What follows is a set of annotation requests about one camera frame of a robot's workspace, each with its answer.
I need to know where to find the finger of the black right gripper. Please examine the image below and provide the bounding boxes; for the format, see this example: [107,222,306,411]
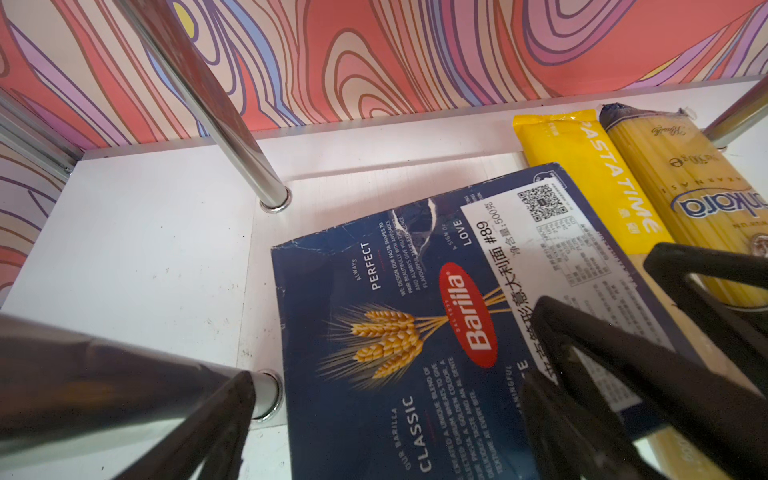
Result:
[531,296,767,479]
[643,243,767,390]

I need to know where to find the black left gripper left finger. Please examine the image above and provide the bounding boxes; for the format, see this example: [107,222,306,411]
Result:
[117,372,256,479]

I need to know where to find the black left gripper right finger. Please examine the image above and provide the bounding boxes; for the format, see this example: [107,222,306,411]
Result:
[521,371,663,479]

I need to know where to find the clear blue spaghetti pack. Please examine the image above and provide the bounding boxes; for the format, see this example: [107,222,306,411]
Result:
[598,103,768,310]

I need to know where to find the dark blue Barilla pasta box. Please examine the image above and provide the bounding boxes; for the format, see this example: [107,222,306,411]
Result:
[271,163,698,479]

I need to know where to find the white two-tier shelf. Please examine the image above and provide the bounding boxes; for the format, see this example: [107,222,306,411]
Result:
[0,0,768,480]

